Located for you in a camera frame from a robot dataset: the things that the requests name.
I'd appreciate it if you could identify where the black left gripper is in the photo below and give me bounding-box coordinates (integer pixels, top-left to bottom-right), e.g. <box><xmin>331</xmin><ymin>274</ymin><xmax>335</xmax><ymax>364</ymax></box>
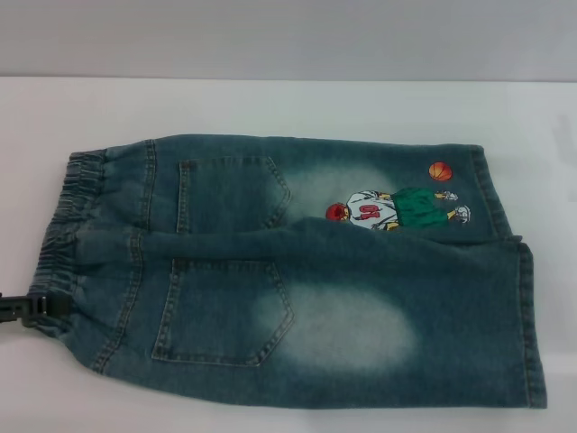
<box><xmin>0</xmin><ymin>291</ymin><xmax>74</xmax><ymax>337</ymax></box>

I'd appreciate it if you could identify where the blue denim shorts basketball print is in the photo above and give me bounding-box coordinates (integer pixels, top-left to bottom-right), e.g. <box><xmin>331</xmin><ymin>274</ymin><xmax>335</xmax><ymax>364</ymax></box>
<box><xmin>29</xmin><ymin>132</ymin><xmax>549</xmax><ymax>433</ymax></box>

